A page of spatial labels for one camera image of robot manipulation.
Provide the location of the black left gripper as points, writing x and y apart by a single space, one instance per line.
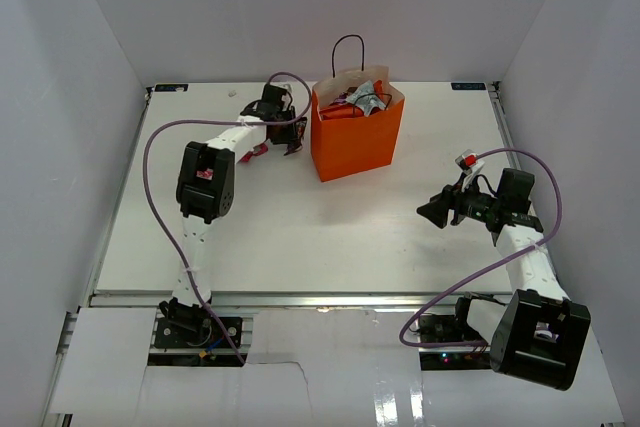
288 138

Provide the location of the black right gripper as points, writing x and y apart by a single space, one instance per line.
437 211

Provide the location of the brown M&M's candy packet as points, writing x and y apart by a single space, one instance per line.
294 136

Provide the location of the small pink snack packet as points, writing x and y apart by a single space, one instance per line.
255 152

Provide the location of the orange and cream chips bag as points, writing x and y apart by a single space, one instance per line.
346 111

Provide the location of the purple candy packet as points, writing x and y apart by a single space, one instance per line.
341 99

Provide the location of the large pink Himalaya snack bag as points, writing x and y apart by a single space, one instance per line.
205 174

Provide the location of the silver snack packet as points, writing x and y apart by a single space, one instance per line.
366 99

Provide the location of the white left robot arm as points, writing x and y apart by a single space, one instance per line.
206 188

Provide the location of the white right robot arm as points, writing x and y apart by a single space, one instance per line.
539 334

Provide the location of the orange paper bag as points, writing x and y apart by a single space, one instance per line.
340 148

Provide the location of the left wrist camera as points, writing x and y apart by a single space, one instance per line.
274 105

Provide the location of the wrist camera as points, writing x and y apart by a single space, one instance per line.
274 105
471 166

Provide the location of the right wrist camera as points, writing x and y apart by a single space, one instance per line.
471 166

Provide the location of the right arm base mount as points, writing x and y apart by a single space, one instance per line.
467 351

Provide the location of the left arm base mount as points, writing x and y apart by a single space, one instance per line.
191 327

